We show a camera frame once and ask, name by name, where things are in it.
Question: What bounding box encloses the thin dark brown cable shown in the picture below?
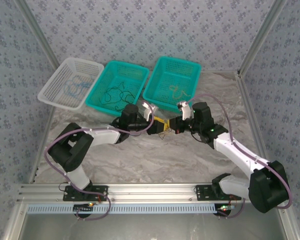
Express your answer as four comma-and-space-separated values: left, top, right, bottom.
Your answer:
157, 124, 173, 141

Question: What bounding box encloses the thin black cable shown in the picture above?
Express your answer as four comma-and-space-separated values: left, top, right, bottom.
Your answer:
100, 83, 139, 113

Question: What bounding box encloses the thin tan cable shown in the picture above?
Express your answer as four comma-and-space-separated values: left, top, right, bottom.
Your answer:
169, 84, 191, 100

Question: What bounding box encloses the teal plastic basket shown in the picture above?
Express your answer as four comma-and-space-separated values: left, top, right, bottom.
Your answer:
142, 56, 202, 114
85, 59, 150, 118

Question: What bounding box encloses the white plastic basket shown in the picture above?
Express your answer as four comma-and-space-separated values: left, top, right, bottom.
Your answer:
37, 56, 105, 112

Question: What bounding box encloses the small black circuit board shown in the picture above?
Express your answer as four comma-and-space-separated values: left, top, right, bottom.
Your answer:
73, 202, 95, 214
216, 203, 235, 216

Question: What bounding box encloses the grey metal panel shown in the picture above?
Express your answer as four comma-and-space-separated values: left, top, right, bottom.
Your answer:
17, 202, 291, 240

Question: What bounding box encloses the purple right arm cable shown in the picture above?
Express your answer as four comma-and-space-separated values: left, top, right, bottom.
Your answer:
186, 94, 293, 220

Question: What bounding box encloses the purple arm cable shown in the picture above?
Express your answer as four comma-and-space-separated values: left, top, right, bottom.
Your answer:
44, 107, 156, 221
186, 94, 293, 220

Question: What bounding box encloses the aluminium table side rail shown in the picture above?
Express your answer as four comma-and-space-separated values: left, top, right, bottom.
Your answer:
27, 107, 56, 185
235, 70, 272, 165

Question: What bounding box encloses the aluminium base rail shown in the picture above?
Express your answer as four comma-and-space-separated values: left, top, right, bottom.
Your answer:
11, 182, 290, 204

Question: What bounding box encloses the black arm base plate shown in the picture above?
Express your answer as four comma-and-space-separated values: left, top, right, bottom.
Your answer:
62, 184, 109, 202
195, 184, 242, 202

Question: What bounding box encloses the white slotted cable duct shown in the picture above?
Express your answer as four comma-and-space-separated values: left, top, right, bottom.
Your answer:
26, 203, 220, 215

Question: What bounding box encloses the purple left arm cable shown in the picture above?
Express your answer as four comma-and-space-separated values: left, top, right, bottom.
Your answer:
44, 107, 156, 221

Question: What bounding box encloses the aluminium frame post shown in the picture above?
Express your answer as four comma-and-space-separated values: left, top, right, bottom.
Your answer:
237, 0, 290, 76
14, 0, 62, 67

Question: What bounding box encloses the aluminium frame leg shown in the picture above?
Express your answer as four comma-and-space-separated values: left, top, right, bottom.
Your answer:
1, 202, 28, 240
276, 201, 300, 240

